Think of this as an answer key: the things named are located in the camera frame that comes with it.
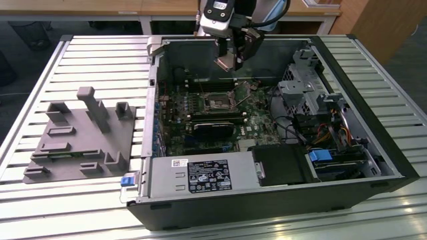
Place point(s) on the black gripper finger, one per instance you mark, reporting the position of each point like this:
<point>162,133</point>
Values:
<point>222,48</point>
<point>248,47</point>

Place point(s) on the silver CPU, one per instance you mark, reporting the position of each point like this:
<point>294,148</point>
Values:
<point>226,63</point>

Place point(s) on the metal locking lever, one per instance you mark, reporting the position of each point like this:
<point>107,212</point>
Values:
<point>244,99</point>
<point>200,86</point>

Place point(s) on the black RAM slots block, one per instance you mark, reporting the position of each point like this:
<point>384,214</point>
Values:
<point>214,85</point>

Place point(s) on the metal drive cage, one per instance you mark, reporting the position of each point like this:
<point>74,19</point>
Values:
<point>296,100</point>

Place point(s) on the black RAM stick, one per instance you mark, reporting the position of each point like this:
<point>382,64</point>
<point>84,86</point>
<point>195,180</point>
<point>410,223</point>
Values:
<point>216,115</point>
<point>218,119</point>

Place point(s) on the green motherboard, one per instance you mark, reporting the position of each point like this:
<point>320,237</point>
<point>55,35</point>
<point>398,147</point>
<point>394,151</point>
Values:
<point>260,125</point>

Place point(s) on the black graphics card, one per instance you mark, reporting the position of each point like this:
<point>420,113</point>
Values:
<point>214,130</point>

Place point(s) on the silver chipset heatsink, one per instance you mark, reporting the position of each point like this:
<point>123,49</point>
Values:
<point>247,145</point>

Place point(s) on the wooden cabinet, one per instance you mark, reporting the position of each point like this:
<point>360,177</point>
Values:
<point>376,25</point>

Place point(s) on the wooden desk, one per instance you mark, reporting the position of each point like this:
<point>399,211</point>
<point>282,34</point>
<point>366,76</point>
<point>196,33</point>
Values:
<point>100,7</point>

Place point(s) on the black fan shroud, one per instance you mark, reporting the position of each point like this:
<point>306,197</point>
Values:
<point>280,165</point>

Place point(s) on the blue disk carrier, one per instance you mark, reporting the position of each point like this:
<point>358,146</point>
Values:
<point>320,156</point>

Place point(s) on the silver power supply unit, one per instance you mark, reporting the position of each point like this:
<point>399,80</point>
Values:
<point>167,180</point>

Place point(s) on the grey parts rack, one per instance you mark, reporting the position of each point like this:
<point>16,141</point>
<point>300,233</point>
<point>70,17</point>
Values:
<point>83,140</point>

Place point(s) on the black mesh bin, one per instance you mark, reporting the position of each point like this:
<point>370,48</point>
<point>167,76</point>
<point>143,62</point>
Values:
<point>30,35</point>

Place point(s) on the blue case latch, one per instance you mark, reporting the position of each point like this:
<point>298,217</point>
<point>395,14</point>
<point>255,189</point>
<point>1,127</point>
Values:
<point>128,181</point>

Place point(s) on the green RAM stick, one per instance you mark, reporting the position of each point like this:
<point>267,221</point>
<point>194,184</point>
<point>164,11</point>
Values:
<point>63,155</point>

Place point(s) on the black PC case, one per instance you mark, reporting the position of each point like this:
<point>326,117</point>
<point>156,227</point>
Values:
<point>234,212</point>

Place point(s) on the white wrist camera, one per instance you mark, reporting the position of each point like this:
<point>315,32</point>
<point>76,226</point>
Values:
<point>216,20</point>

